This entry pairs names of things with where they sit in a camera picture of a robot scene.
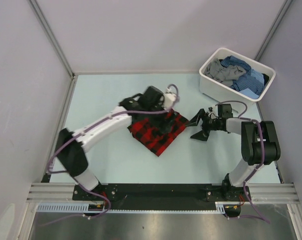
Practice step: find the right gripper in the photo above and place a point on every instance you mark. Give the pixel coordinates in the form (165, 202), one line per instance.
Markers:
(202, 135)

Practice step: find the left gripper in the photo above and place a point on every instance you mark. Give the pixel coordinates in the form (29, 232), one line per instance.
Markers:
(164, 126)

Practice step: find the red black plaid shirt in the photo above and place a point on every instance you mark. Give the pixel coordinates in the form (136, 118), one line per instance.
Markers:
(155, 141)

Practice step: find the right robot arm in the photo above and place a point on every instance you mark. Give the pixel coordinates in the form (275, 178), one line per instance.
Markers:
(259, 146)

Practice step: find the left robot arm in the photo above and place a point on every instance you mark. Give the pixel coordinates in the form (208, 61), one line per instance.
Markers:
(72, 146)

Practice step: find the white plastic bin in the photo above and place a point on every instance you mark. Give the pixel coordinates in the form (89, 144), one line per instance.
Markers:
(220, 92)

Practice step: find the grey shirt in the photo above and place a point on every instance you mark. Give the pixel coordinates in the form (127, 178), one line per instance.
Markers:
(224, 75)

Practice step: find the light blue shirt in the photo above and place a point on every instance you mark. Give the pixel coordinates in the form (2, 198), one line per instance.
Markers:
(250, 85)

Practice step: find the blue checked shirt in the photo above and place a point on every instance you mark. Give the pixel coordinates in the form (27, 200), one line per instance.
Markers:
(232, 60)

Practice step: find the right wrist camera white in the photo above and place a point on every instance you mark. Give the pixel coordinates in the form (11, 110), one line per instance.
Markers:
(211, 113)

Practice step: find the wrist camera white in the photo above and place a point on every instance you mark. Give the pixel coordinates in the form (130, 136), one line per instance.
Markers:
(170, 99)
(211, 113)

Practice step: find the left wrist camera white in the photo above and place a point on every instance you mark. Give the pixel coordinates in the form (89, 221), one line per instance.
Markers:
(170, 99)

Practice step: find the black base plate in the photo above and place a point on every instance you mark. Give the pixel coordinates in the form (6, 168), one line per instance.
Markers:
(127, 196)

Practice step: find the white cable duct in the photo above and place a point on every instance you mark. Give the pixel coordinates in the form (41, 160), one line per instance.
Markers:
(95, 209)

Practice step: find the aluminium frame rail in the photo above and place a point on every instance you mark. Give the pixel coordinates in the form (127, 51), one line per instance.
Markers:
(260, 193)

